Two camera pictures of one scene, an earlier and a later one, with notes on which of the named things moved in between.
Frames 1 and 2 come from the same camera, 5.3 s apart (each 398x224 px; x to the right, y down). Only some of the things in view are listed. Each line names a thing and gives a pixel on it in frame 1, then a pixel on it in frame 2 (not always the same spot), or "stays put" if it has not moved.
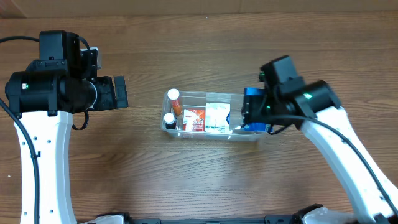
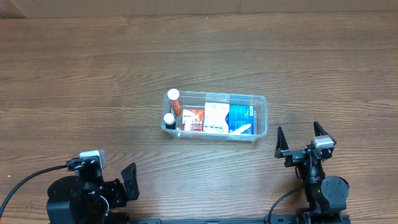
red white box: x=194 y=119 stays put
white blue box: x=216 y=117 stays put
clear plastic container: x=207 y=115 stays put
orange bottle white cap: x=173 y=94 stays put
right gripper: x=246 y=109 → x=300 y=154
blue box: x=259 y=127 → x=240 y=119
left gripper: x=120 y=92 → x=123 y=190
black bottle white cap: x=169 y=119 stays put
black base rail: x=125 y=219 stays put
